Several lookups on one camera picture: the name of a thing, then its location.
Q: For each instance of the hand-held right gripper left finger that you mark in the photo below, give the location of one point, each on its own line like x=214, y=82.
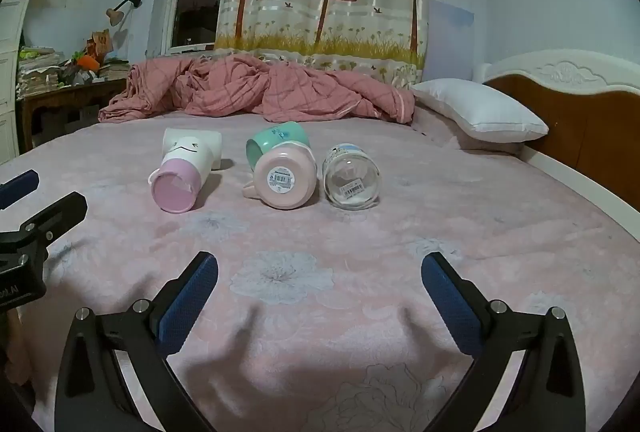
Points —
x=192, y=292

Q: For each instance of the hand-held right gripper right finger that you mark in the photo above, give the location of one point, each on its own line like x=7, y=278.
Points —
x=447, y=292

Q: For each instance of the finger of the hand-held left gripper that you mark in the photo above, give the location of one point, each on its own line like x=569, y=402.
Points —
x=20, y=187
x=60, y=212

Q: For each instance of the white and pink face cup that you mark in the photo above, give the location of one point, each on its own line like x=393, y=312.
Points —
x=186, y=162

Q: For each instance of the clear glass cup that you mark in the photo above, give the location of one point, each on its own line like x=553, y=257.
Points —
x=351, y=177

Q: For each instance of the teal cup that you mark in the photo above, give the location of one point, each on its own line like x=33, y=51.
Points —
x=280, y=137

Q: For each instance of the wooden desk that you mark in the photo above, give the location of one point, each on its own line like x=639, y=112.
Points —
x=65, y=98

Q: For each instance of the stack of papers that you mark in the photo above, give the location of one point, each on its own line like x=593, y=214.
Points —
x=37, y=72

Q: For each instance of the white cabinet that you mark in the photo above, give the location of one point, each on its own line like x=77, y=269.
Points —
x=10, y=62

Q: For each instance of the orange toy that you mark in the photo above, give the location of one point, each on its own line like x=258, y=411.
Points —
x=87, y=62

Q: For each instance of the brown paper box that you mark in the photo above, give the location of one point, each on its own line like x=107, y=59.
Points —
x=99, y=43

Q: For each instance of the white pillow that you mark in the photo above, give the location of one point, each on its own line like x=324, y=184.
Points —
x=480, y=112

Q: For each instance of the pink checked quilt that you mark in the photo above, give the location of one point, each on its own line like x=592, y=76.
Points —
x=250, y=87

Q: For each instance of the white wooden headboard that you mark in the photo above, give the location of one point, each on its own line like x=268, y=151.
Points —
x=575, y=112

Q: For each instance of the wall lamp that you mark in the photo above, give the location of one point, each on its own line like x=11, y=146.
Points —
x=116, y=15

